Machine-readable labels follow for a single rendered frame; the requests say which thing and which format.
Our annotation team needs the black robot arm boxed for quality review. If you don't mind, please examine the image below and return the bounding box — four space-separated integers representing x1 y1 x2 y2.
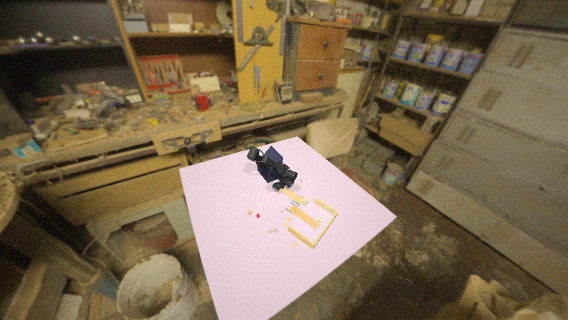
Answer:
246 146 298 188

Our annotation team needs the cream u-shaped wall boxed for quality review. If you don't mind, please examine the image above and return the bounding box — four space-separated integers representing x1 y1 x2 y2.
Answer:
288 197 339 250

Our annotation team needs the orange polka-dotted flat strip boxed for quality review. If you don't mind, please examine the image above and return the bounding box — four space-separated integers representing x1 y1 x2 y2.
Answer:
289 205 302 216

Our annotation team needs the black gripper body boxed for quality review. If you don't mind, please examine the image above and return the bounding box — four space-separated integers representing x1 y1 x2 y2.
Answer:
273 174 287 190

